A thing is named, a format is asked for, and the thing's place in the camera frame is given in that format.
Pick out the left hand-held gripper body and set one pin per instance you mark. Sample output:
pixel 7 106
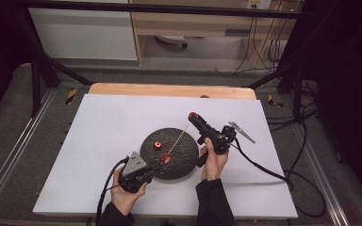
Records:
pixel 135 175

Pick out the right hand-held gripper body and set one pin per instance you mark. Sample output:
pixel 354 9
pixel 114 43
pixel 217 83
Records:
pixel 221 138

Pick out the thin wooden skewer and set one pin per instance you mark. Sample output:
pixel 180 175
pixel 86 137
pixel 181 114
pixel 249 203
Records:
pixel 178 139

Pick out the round black plate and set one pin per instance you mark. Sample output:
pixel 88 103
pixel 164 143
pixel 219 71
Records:
pixel 182 157

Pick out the person's left hand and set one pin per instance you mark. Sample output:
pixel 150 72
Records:
pixel 125 197

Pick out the person's right hand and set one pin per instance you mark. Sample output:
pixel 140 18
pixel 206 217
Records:
pixel 213 164

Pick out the wooden table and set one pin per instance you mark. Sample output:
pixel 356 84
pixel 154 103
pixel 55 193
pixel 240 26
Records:
pixel 169 90

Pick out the white board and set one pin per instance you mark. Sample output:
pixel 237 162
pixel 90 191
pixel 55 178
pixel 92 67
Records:
pixel 106 132

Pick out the white device with black wheel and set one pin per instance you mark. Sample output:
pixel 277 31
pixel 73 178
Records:
pixel 171 39

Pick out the wooden shelf unit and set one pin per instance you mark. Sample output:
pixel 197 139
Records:
pixel 194 26

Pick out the white power strip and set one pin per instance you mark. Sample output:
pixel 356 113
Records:
pixel 259 3

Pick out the white cabinet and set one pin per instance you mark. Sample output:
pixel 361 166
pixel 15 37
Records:
pixel 85 34

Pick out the aluminium rail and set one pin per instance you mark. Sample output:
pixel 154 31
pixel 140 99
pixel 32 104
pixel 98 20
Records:
pixel 323 175
pixel 19 144

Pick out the black metal frame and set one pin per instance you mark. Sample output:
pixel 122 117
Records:
pixel 169 8

